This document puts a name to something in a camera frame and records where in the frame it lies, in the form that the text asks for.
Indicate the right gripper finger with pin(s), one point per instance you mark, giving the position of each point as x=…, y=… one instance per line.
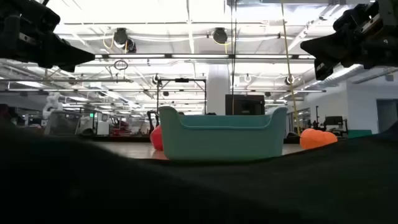
x=326, y=46
x=323, y=70

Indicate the orange toy pumpkin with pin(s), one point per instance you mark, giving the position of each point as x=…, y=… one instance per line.
x=315, y=138

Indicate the red toy pepper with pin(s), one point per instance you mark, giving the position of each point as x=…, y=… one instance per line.
x=157, y=138

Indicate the teal plastic tupperware container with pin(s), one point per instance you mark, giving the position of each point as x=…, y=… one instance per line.
x=217, y=143

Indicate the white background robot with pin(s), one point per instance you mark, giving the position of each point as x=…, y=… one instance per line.
x=52, y=104

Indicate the black background workstation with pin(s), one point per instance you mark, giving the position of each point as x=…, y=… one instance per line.
x=334, y=123

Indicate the black folded cloth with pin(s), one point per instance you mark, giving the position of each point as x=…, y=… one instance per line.
x=186, y=193

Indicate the white enclosure cell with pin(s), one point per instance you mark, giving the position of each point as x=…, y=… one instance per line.
x=93, y=124

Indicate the black metal gantry frame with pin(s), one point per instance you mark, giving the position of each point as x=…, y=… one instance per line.
x=182, y=80

